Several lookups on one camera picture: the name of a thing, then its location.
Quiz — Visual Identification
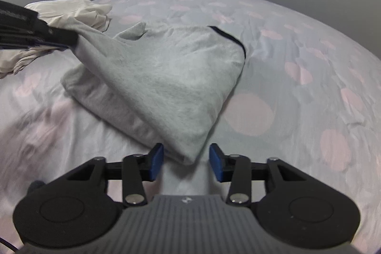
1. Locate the grey t-shirt with black collar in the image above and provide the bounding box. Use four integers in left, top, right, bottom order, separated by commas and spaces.
61, 21, 247, 166

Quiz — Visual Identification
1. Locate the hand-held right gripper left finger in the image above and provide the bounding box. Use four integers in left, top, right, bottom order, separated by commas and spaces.
67, 143, 165, 207

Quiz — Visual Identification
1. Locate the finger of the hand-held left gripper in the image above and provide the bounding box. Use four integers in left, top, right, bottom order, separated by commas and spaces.
38, 20, 79, 45
28, 42, 70, 50

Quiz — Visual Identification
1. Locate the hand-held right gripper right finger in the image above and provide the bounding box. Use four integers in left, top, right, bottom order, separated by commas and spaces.
209, 143, 307, 207

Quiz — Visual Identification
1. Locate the pink polka dot bed sheet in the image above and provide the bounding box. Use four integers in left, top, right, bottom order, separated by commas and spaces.
0, 0, 381, 254

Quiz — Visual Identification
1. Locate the white garment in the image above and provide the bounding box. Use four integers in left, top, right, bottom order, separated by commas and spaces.
0, 0, 113, 80

